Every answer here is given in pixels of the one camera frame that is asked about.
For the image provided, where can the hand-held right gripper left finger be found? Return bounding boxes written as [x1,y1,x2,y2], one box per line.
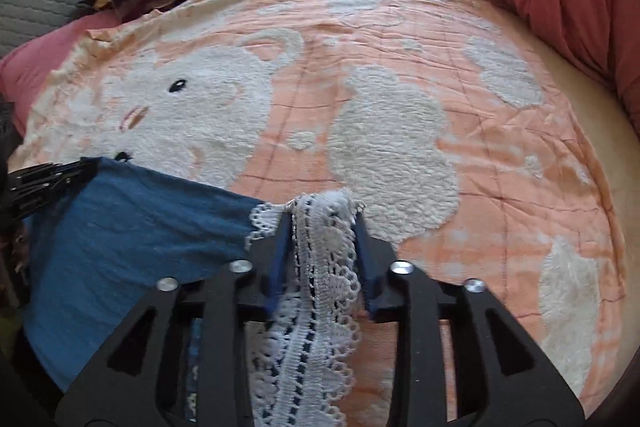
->
[54,209,296,427]

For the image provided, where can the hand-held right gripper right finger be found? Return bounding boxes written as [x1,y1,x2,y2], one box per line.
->
[352,207,586,427]

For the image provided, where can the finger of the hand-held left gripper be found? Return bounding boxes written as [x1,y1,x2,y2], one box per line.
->
[7,158,98,222]

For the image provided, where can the blue pants with lace trim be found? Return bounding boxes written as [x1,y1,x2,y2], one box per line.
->
[20,157,368,427]

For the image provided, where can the pink pillow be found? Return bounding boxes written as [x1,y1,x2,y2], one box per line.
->
[0,13,123,138]

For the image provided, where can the orange blanket with white bunny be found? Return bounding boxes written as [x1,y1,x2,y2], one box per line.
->
[15,0,628,413]

